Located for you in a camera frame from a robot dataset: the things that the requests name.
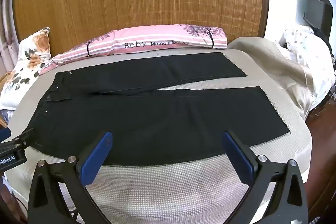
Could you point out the beige blanket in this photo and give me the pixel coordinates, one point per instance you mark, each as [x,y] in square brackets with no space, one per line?
[275,64]

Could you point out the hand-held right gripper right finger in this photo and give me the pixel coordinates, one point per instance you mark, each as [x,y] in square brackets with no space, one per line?
[237,158]

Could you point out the patterned curtain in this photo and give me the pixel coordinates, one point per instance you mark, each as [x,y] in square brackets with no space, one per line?
[6,29]

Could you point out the floral pillow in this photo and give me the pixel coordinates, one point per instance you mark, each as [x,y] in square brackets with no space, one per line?
[29,64]

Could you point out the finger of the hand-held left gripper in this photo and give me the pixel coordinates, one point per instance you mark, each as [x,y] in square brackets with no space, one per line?
[25,138]

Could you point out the white spotted duvet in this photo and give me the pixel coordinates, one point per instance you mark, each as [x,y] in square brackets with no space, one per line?
[307,48]

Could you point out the black pants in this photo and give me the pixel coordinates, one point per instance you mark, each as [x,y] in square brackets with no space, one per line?
[157,119]

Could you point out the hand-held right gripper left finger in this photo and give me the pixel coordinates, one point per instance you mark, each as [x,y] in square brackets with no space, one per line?
[97,158]

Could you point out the black wall television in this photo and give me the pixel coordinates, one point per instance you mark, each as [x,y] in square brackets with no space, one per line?
[316,3]

